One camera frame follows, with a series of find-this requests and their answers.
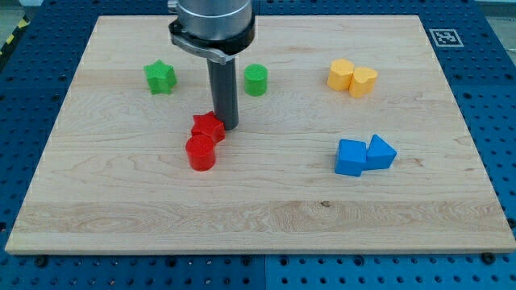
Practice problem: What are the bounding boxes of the red star block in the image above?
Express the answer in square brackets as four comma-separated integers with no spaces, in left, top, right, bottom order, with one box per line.
[190,111,226,143]

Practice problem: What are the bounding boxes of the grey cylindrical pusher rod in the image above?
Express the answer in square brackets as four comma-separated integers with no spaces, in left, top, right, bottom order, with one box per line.
[206,60,239,131]

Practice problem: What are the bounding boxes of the green star block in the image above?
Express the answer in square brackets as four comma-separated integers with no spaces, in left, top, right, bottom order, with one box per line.
[144,60,177,94]

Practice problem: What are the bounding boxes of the blue triangle block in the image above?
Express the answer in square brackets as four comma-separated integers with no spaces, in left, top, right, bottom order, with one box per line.
[364,135,397,170]

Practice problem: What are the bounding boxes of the yellow heart block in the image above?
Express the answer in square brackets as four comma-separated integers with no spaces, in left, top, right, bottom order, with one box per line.
[348,67,378,98]

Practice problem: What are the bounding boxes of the white fiducial marker tag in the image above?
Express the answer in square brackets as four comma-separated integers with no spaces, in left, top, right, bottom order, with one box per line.
[429,28,464,48]

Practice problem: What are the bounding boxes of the yellow pentagon block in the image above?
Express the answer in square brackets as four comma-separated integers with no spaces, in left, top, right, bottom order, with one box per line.
[327,59,355,91]

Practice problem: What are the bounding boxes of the wooden board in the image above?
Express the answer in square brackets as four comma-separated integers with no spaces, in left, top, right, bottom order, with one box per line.
[6,15,515,255]

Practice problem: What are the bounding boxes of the red cylinder block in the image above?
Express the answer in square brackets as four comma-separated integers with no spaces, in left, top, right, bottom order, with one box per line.
[185,135,216,171]

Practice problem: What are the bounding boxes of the green cylinder block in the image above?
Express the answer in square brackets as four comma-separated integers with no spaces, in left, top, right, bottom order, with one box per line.
[244,64,268,97]

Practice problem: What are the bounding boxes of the blue cube block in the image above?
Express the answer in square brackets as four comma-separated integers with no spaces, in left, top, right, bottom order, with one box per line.
[335,139,366,177]

